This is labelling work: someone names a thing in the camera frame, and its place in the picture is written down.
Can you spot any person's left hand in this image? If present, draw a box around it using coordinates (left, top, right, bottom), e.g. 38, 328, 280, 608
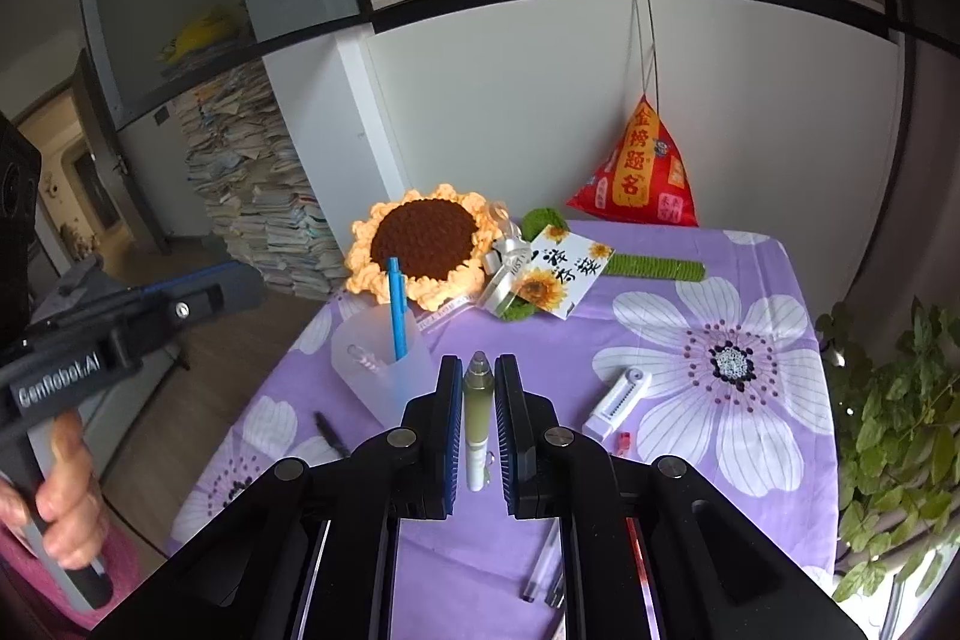
0, 415, 111, 570

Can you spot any yellow item behind glass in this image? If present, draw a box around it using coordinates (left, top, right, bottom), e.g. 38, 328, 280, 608
157, 6, 252, 67

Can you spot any green and white pen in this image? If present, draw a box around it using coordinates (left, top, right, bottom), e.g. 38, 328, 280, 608
463, 350, 492, 493

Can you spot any black pen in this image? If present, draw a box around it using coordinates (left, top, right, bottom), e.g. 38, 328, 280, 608
313, 411, 352, 461

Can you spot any purple floral tablecloth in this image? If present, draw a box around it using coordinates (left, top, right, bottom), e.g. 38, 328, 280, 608
169, 220, 837, 640

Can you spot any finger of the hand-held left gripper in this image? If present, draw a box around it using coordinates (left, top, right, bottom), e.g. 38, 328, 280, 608
142, 261, 265, 326

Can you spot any white correction tape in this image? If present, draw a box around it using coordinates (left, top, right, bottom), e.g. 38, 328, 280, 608
583, 366, 647, 440

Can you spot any pile of papers and magazines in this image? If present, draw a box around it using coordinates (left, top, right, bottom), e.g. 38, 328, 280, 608
176, 59, 350, 300

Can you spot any green potted plant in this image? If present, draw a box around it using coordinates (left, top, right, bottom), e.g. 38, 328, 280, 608
814, 299, 960, 603

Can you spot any red pyramid pouch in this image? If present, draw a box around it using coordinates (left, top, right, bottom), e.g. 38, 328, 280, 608
566, 0, 700, 227

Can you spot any white ribbon bow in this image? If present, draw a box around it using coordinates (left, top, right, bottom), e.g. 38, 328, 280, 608
480, 220, 541, 315

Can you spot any sunflower print card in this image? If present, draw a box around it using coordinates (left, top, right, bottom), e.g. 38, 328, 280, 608
517, 222, 617, 319

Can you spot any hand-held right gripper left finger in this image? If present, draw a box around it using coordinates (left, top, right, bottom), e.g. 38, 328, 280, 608
90, 353, 464, 640

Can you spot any person's left forearm pink sleeve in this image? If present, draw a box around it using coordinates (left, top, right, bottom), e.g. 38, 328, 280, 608
0, 520, 143, 633

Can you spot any clear striped pen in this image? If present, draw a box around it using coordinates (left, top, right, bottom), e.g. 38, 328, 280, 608
346, 344, 385, 377

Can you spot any crochet sunflower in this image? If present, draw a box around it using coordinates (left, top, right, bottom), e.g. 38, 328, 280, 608
345, 184, 707, 322

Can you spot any clear gel pen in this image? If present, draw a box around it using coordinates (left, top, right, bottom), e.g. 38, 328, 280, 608
521, 520, 563, 605

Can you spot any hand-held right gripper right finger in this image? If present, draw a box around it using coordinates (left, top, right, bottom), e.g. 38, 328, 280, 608
495, 353, 871, 640

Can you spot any translucent plastic pen cup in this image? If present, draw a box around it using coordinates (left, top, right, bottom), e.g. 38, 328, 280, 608
331, 302, 432, 427

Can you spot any blue pen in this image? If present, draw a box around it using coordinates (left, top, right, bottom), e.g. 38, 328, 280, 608
386, 257, 411, 362

